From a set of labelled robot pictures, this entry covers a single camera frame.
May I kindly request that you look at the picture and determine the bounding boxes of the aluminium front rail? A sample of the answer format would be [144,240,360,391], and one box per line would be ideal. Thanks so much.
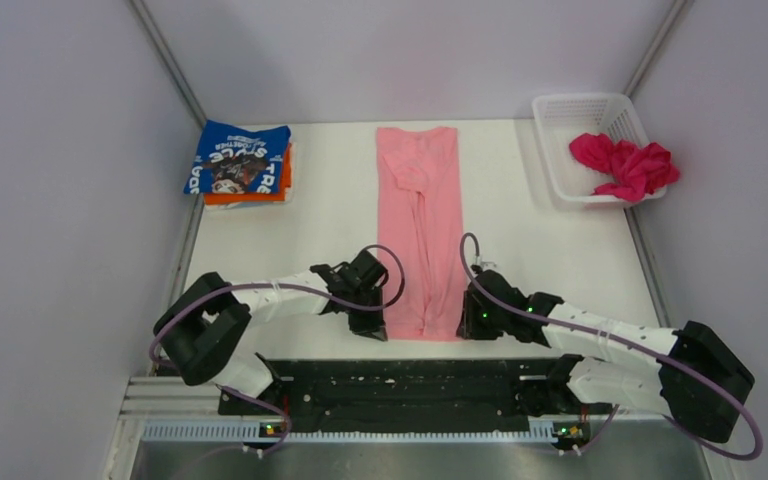
[118,374,723,445]

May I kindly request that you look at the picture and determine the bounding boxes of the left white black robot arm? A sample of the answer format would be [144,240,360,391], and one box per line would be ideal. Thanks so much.
[149,248,404,414]

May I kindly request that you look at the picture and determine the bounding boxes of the pink t-shirt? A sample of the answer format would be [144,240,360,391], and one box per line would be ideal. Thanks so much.
[376,127,466,342]

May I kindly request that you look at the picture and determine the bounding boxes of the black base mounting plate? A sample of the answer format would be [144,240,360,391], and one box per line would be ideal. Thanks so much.
[218,358,612,434]

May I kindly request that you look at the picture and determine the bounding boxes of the blue printed folded t-shirt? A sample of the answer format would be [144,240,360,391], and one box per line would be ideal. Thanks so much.
[183,120,291,196]

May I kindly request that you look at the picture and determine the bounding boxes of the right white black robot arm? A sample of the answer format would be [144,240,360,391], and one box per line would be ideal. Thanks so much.
[458,266,755,444]

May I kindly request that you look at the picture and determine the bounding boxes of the orange folded t-shirt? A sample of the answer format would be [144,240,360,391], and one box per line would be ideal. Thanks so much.
[203,142,294,207]

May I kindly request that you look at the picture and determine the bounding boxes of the white plastic laundry basket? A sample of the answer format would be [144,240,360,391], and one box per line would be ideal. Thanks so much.
[532,93,670,210]

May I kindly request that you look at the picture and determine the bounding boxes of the magenta crumpled t-shirt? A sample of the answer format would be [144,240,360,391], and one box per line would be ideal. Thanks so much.
[569,133,681,203]

